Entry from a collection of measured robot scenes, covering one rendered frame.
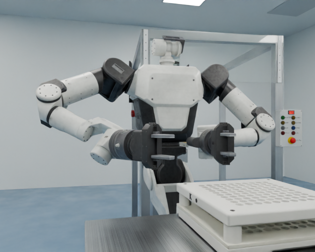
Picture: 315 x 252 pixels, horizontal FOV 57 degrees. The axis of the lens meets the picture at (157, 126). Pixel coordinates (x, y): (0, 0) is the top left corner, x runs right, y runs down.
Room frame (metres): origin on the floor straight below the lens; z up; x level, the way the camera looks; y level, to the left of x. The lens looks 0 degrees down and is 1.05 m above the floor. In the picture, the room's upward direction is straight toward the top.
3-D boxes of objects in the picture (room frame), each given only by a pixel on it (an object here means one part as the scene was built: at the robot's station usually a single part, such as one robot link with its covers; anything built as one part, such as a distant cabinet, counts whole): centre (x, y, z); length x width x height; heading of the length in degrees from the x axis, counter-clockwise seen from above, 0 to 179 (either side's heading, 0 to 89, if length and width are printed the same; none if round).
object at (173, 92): (1.24, -0.02, 1.15); 0.34 x 0.30 x 0.36; 104
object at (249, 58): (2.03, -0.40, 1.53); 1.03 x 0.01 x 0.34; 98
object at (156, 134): (0.76, -0.02, 1.02); 0.06 x 0.03 x 0.02; 46
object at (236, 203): (0.57, -0.19, 0.91); 0.25 x 0.24 x 0.02; 104
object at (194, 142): (1.03, -0.17, 0.98); 0.11 x 0.11 x 0.11; 6
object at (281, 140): (2.08, -0.94, 1.03); 0.17 x 0.06 x 0.26; 98
